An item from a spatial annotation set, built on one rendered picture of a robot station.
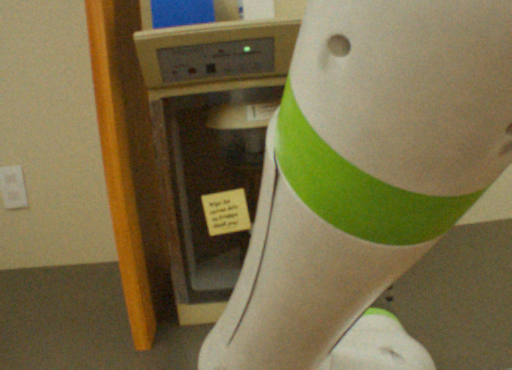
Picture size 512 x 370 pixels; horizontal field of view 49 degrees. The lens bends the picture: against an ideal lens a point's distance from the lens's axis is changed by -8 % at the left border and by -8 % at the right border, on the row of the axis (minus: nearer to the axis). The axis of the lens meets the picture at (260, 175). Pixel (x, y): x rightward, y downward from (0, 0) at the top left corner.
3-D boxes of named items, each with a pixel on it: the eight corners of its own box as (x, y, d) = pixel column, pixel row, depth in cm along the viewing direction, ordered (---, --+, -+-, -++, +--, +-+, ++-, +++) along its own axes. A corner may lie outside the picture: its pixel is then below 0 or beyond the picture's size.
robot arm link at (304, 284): (483, 263, 29) (458, 112, 36) (264, 222, 28) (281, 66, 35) (296, 443, 56) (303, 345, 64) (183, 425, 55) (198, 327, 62)
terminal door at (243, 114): (180, 304, 115) (152, 98, 106) (336, 288, 116) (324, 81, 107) (179, 305, 115) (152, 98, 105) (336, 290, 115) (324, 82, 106)
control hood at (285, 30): (146, 87, 106) (141, 32, 103) (328, 70, 107) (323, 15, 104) (137, 94, 94) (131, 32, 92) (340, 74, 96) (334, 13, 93)
